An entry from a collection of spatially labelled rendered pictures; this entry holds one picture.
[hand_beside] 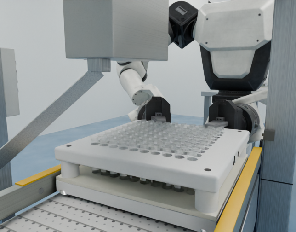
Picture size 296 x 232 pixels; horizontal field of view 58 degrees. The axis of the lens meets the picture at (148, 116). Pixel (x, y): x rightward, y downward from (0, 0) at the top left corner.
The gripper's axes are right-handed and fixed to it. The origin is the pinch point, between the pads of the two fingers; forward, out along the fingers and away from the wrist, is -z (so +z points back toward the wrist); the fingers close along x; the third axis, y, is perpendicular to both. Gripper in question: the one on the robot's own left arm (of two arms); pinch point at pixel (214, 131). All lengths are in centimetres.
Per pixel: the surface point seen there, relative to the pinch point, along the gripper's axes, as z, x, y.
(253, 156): -1.2, 3.2, -8.0
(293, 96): 7.5, -7.2, -12.4
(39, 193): -29.4, 6.2, 14.4
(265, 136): 5.8, 0.8, -8.4
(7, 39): 140, -56, 350
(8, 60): 3, -16, 84
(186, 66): 475, -33, 255
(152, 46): -4.6, -16.7, 12.2
